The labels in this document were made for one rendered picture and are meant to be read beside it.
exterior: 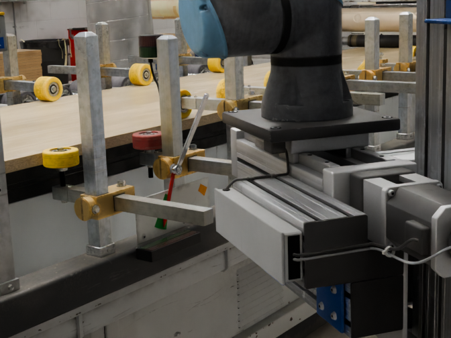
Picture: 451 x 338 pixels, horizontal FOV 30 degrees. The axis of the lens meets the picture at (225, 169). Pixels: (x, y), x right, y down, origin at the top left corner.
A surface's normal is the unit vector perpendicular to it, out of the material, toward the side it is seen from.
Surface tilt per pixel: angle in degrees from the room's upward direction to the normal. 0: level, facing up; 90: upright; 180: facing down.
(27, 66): 90
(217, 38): 117
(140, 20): 90
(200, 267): 90
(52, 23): 90
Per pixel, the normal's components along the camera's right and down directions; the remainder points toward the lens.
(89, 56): 0.80, 0.10
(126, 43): 0.26, 0.20
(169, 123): -0.60, 0.19
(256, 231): -0.94, 0.11
